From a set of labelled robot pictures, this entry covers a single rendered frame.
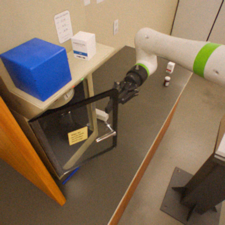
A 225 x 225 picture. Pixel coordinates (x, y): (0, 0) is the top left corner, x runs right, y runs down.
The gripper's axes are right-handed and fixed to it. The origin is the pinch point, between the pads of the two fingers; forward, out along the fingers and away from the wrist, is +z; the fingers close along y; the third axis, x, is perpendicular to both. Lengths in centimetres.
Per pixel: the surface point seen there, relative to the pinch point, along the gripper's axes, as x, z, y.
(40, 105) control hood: -23.1, 27.7, -0.9
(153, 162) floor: 128, -56, 18
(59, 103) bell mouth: -4.8, 13.6, -14.0
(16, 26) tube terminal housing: -35.5, 19.9, -11.6
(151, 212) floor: 128, -10, 36
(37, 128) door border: -7.3, 26.9, -10.0
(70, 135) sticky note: 3.2, 18.7, -5.8
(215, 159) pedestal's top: 36, -25, 50
